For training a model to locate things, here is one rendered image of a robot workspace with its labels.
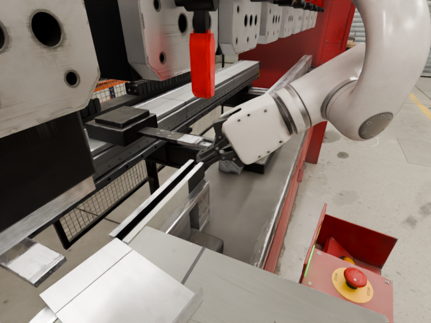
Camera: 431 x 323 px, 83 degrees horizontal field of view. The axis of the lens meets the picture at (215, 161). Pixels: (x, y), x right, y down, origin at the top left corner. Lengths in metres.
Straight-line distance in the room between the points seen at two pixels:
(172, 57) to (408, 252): 1.85
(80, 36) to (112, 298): 0.22
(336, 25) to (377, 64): 1.88
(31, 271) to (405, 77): 0.46
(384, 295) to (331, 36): 1.90
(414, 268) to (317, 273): 1.33
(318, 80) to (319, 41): 1.81
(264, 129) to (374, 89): 0.16
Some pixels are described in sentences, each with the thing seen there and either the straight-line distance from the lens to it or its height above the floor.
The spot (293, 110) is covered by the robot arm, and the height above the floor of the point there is 1.10.
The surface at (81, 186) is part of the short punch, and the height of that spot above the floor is 1.09.
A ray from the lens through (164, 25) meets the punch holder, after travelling 0.26.
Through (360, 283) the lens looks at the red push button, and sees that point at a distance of 0.57.
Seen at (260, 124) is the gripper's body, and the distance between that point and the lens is 0.42.
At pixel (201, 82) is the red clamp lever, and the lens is 0.26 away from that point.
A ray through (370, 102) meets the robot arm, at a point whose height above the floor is 1.14.
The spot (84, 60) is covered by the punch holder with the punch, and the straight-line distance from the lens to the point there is 0.19.
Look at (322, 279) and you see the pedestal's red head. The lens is 0.58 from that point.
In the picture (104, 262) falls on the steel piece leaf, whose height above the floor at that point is 1.00.
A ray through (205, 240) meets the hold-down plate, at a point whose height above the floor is 0.90.
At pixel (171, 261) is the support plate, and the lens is 0.29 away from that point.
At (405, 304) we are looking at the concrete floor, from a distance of 1.69.
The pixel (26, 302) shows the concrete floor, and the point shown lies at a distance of 1.69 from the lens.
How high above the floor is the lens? 1.23
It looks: 31 degrees down
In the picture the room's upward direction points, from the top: straight up
